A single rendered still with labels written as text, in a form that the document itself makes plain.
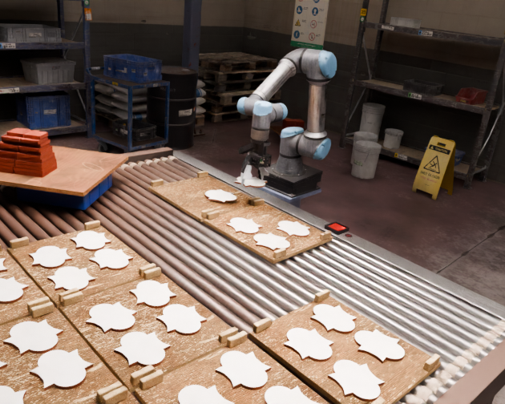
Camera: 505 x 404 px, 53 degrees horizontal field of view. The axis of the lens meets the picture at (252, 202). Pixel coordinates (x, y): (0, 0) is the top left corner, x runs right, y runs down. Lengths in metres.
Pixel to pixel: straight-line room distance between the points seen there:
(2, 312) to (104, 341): 0.32
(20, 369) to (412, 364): 1.01
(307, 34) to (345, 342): 6.72
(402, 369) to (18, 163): 1.65
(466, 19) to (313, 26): 2.21
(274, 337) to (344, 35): 6.37
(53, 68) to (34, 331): 4.97
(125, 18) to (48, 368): 6.36
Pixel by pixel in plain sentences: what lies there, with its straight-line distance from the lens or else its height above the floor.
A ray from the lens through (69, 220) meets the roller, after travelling 2.17.
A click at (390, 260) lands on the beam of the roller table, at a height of 0.92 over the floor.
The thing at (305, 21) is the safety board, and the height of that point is 1.48.
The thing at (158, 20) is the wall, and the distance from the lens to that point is 7.71.
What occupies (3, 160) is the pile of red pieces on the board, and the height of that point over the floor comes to 1.09.
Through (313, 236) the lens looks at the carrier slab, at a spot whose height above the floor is 0.94.
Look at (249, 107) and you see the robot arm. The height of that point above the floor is 1.36.
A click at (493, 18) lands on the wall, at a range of 6.66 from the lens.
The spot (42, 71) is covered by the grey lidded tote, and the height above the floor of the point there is 0.78.
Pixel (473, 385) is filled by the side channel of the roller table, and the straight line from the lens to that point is 1.51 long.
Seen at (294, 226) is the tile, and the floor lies 0.94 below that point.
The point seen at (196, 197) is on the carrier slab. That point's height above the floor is 0.94.
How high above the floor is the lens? 1.83
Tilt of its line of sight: 22 degrees down
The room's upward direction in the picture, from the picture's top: 6 degrees clockwise
